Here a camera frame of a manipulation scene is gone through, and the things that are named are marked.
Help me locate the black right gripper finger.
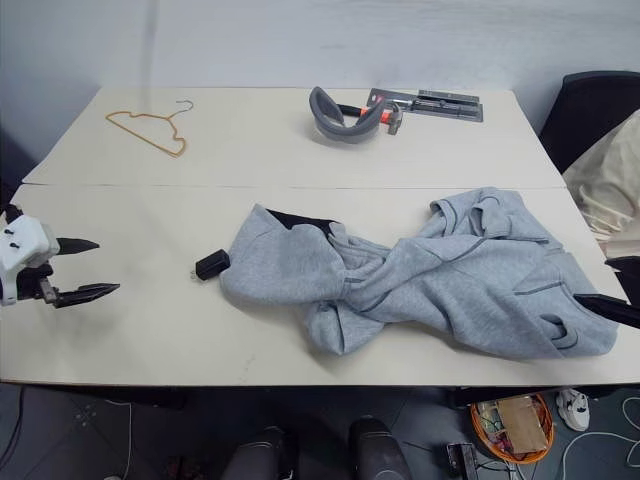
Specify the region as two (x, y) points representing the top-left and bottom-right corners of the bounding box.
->
(573, 293), (640, 330)
(604, 255), (640, 290)

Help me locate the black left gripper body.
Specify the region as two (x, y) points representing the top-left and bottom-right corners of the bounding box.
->
(17, 238), (62, 306)

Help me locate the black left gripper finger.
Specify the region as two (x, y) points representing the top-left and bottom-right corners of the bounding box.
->
(58, 238), (101, 257)
(51, 282), (121, 310)

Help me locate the beige cloth bundle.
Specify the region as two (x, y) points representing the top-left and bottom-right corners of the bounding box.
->
(561, 111), (640, 242)

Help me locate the white sneaker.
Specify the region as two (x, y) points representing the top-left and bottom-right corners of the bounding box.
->
(554, 389), (592, 431)

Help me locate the black power adapter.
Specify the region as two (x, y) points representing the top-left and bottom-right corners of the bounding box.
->
(189, 250), (233, 282)

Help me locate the brown cardboard piece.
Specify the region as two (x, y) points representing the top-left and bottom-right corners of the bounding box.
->
(496, 396), (550, 454)

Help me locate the black office chair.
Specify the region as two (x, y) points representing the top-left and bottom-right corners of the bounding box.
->
(538, 70), (640, 177)

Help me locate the orange woven basket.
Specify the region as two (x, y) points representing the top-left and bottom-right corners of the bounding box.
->
(469, 391), (556, 462)

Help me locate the grey zip hoodie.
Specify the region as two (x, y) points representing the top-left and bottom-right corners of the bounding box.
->
(219, 186), (622, 361)

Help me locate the black box on floor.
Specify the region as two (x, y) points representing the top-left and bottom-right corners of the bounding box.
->
(445, 441), (477, 480)

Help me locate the black tool blister package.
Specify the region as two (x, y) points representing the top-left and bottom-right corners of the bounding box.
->
(368, 87), (487, 124)

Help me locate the dark rounded shape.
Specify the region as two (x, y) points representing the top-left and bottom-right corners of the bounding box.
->
(348, 415), (410, 480)
(233, 426), (297, 480)

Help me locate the grey padded neck pillow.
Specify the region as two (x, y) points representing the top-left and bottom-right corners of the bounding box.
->
(308, 85), (386, 147)

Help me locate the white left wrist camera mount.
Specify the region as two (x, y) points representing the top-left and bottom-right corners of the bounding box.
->
(0, 205), (57, 307)

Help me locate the white floor cable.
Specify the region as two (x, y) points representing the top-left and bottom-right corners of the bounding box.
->
(548, 396), (640, 480)

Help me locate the orange wire clothes hanger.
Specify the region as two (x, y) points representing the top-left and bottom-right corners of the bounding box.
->
(104, 98), (196, 161)

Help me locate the hammer with orange black handle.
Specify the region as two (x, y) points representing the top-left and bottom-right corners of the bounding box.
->
(335, 99), (408, 138)

